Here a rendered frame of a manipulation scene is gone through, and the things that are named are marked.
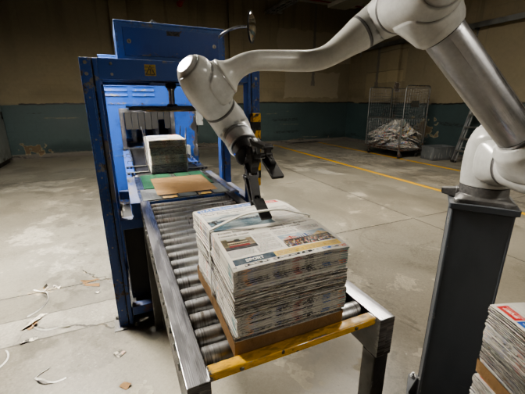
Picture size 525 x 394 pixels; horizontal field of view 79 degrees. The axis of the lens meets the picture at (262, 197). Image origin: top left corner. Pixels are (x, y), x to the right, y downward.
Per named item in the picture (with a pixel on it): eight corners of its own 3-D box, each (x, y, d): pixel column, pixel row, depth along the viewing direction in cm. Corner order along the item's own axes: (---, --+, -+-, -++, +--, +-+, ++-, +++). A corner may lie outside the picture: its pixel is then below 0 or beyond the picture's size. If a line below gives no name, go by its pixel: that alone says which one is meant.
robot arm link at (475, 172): (488, 178, 123) (501, 120, 116) (530, 191, 105) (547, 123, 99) (448, 179, 122) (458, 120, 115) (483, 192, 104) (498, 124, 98)
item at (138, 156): (210, 180, 268) (209, 169, 265) (128, 188, 243) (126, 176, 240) (178, 154, 402) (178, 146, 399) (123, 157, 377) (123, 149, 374)
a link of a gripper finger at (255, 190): (244, 162, 86) (243, 163, 88) (251, 203, 86) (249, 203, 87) (258, 161, 88) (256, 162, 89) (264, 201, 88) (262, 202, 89)
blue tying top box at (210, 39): (226, 66, 191) (224, 29, 185) (117, 60, 167) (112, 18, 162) (206, 71, 230) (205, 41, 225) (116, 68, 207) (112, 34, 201)
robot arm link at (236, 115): (232, 156, 100) (208, 129, 89) (219, 129, 109) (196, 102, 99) (260, 137, 98) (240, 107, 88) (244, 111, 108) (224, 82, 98)
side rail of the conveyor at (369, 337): (391, 352, 87) (396, 315, 84) (376, 358, 85) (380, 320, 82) (233, 208, 204) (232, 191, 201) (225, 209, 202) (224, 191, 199)
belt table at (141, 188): (239, 204, 206) (239, 189, 203) (132, 219, 180) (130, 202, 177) (211, 180, 267) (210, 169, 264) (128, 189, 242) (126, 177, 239)
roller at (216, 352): (355, 316, 93) (367, 318, 88) (197, 369, 74) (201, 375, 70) (352, 299, 93) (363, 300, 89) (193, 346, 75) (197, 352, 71)
